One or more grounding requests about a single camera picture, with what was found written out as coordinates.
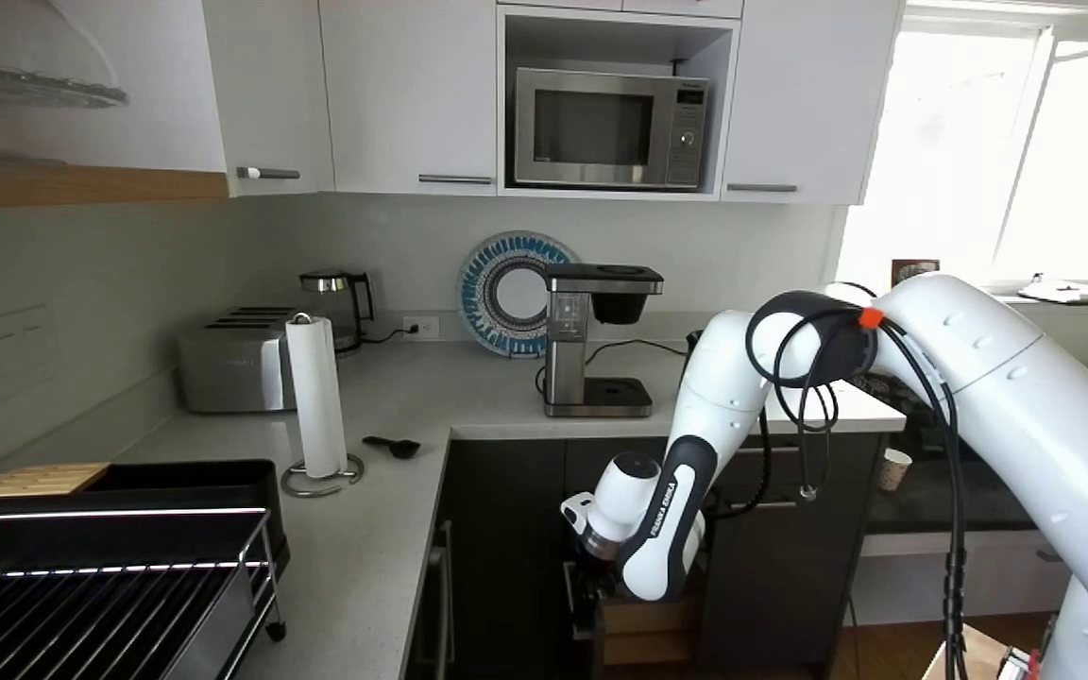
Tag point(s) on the blue white decorative plate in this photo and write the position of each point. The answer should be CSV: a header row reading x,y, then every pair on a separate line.
x,y
505,294

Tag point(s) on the white paper cup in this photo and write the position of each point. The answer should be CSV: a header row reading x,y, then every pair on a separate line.
x,y
892,470

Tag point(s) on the silver toaster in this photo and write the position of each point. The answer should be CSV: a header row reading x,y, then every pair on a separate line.
x,y
236,362

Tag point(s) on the black dish drying rack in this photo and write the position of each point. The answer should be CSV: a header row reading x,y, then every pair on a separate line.
x,y
151,570

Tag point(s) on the wooden cutting board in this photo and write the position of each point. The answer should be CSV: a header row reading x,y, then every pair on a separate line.
x,y
35,481

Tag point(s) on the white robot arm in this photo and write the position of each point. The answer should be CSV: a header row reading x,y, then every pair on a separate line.
x,y
986,370

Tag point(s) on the dark grey cabinet door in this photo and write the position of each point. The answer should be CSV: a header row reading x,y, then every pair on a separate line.
x,y
582,617
780,555

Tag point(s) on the black scoop on counter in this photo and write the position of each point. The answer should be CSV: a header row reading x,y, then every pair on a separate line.
x,y
399,445

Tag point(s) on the white paper towel roll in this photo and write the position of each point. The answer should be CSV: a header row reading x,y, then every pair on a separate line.
x,y
327,463

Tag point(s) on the stainless steel microwave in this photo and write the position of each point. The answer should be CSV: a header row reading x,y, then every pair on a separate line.
x,y
611,129

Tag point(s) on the white upper cabinets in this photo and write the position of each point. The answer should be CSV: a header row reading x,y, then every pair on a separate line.
x,y
418,95

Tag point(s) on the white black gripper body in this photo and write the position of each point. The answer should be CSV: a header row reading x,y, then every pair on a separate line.
x,y
611,511

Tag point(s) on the black silver coffee maker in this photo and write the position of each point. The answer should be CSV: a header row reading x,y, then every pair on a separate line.
x,y
582,299

